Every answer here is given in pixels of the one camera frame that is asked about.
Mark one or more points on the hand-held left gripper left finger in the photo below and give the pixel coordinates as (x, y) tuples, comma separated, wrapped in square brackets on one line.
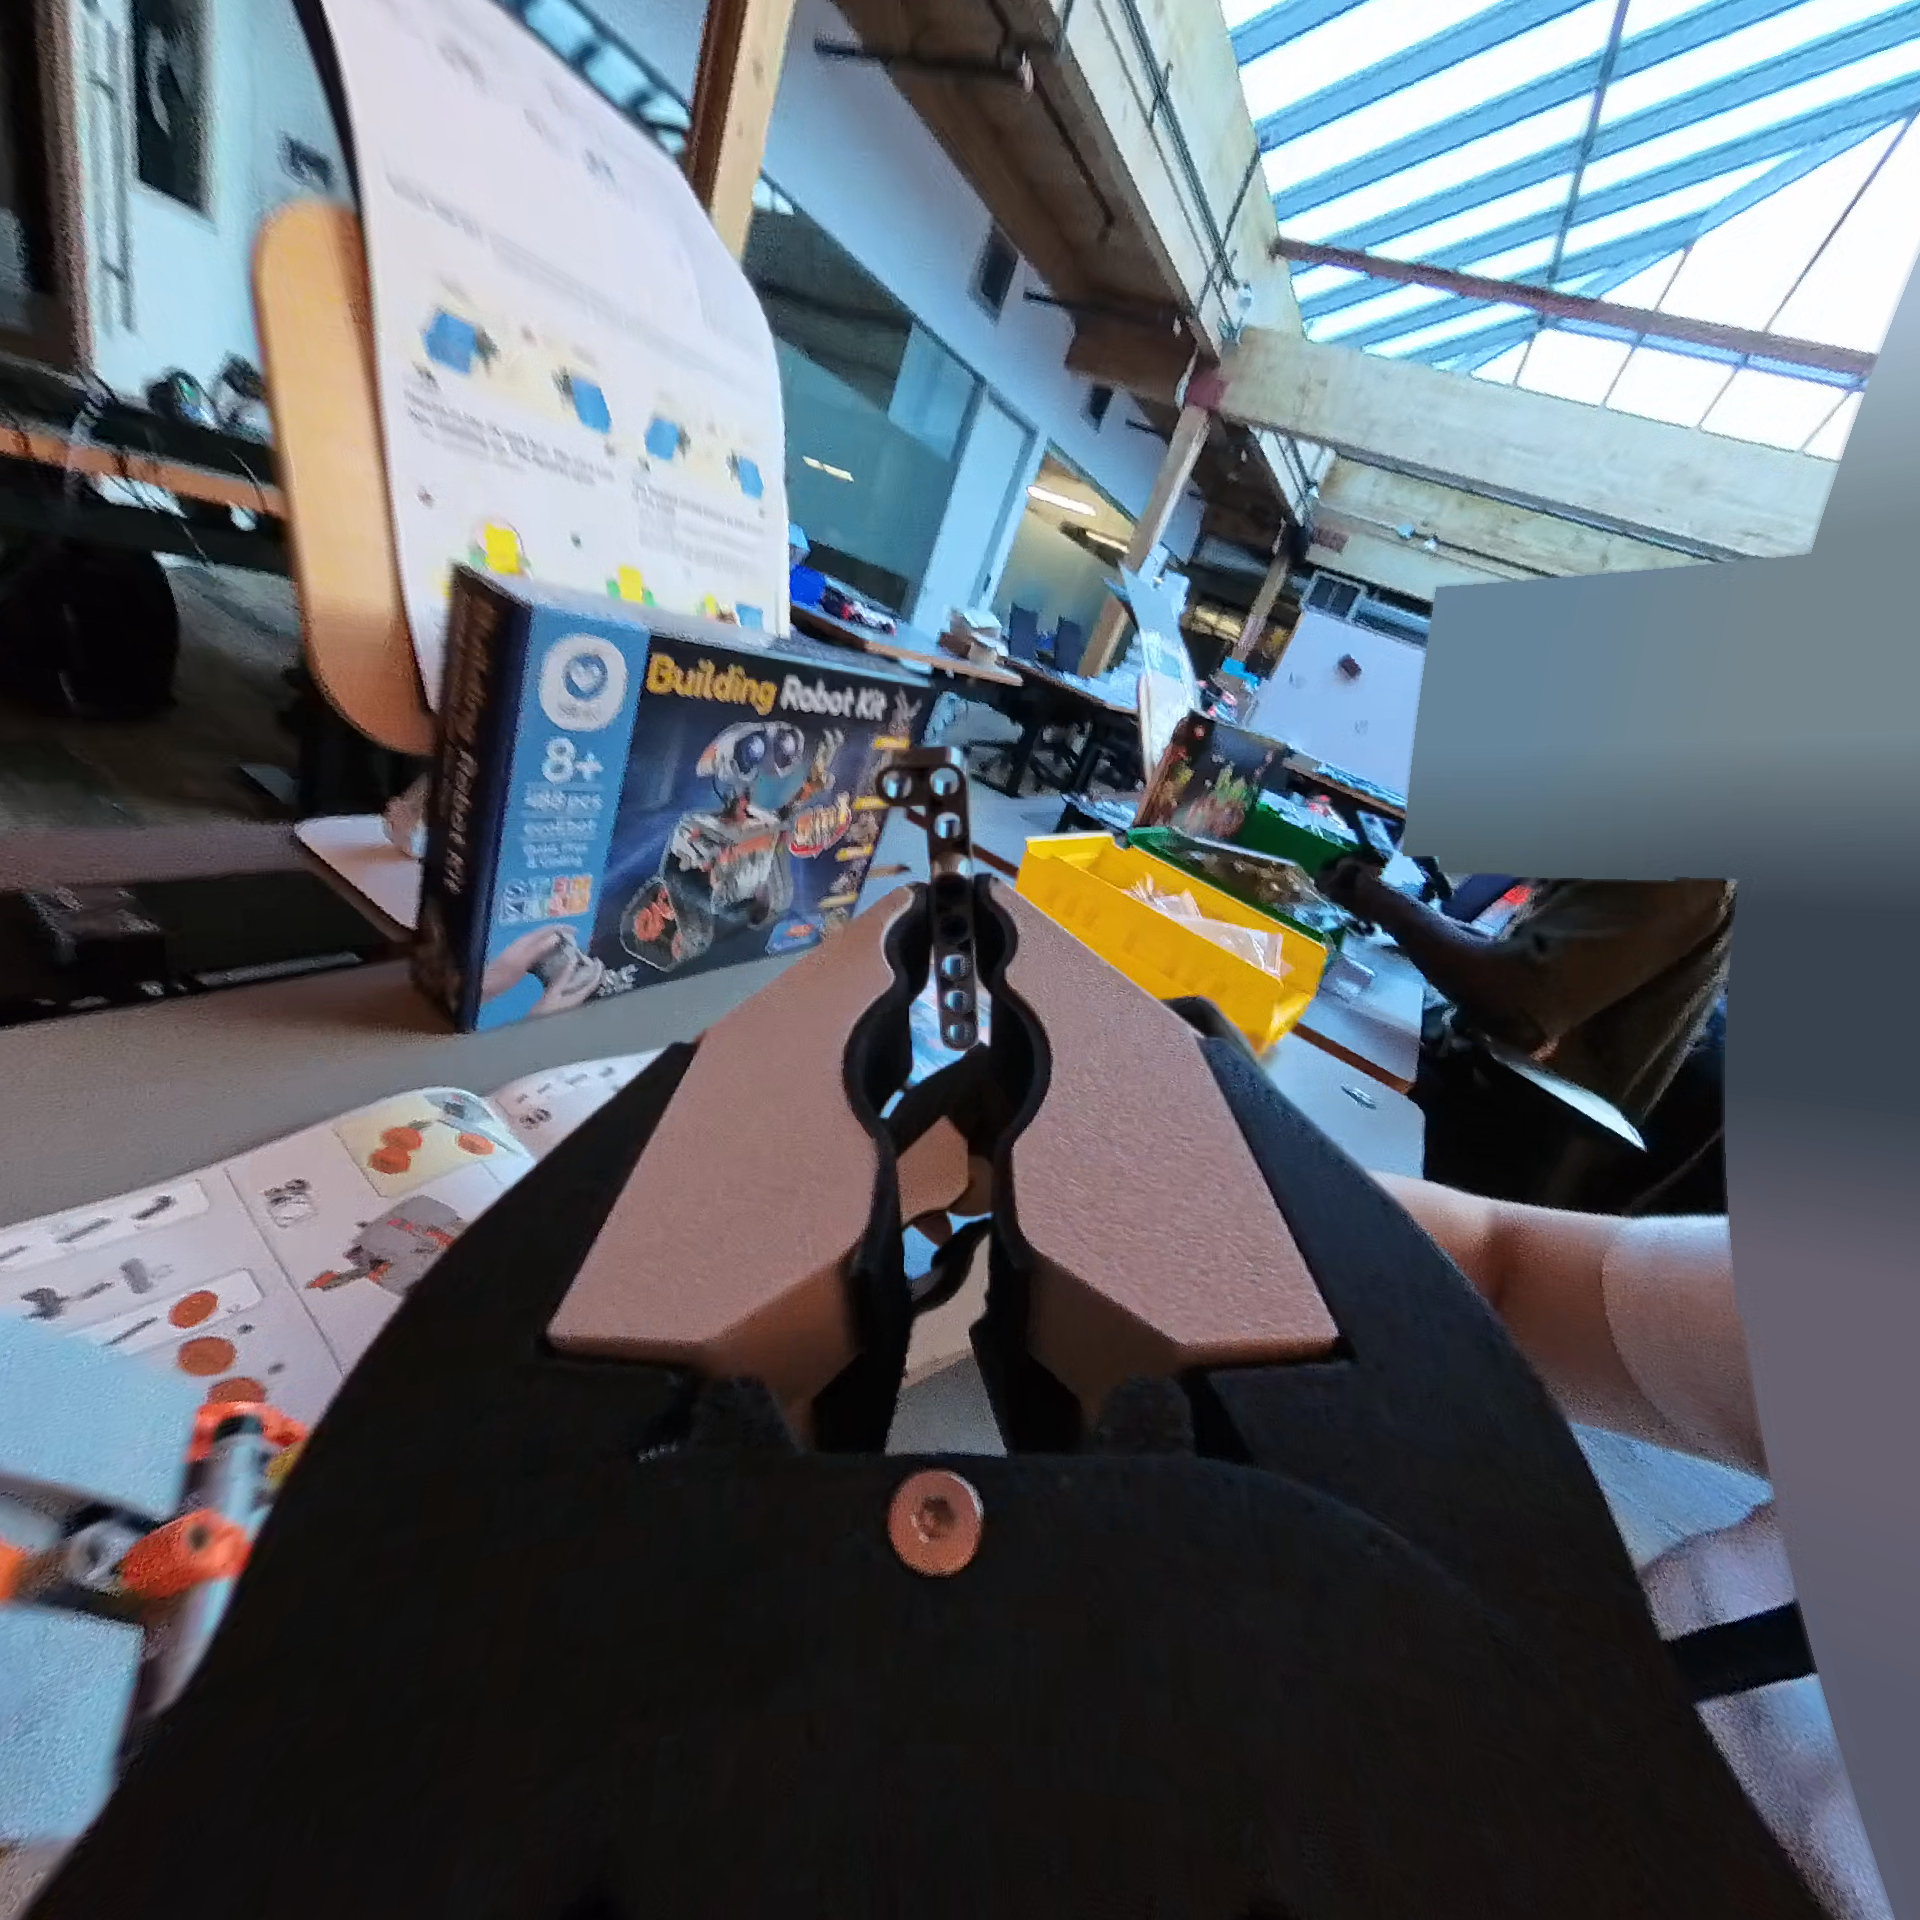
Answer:
[(721, 1202)]

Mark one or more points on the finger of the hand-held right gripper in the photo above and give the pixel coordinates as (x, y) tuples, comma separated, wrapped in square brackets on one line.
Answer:
[(938, 1179)]

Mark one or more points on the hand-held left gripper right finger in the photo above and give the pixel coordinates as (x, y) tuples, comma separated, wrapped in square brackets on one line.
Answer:
[(1154, 1202)]

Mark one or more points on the grey angled toy beam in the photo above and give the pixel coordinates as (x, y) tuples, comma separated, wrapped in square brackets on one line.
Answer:
[(949, 821)]

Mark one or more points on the another person's forearm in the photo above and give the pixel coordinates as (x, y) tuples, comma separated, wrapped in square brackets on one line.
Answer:
[(1424, 922)]

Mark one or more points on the person's right forearm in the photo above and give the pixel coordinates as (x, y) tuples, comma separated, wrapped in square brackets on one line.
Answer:
[(1588, 1307)]

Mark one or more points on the grey desk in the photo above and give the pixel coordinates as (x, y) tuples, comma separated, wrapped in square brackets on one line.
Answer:
[(181, 1080)]

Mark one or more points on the clear plastic bag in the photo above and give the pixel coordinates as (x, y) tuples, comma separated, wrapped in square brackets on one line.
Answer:
[(1201, 922)]

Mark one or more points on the yellow plastic bin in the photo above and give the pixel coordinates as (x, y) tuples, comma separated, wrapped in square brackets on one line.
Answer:
[(1141, 916)]

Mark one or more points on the blue robot kit box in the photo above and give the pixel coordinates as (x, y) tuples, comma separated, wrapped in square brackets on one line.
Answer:
[(674, 839)]

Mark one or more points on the green plastic bin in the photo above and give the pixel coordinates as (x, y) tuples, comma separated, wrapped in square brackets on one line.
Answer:
[(1289, 834)]

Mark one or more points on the open white instruction booklet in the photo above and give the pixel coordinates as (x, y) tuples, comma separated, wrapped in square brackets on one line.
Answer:
[(299, 1202)]

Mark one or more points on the dark colourful toy box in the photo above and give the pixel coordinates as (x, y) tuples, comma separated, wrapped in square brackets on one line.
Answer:
[(1215, 781)]

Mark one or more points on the background work table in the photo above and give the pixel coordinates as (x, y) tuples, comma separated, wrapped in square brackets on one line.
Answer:
[(975, 661)]

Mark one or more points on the grey orange robot model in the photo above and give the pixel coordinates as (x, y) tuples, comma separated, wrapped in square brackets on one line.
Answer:
[(195, 1547)]

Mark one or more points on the wooden chair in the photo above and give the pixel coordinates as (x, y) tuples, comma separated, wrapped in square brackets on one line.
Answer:
[(330, 494)]

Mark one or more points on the person's white clothing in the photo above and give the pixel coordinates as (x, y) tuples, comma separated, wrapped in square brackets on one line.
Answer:
[(1739, 1771)]

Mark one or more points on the large white instruction sheet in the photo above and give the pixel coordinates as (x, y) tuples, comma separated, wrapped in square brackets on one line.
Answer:
[(569, 301)]

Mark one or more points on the dark wall picture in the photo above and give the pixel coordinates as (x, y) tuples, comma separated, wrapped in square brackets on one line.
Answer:
[(167, 90)]

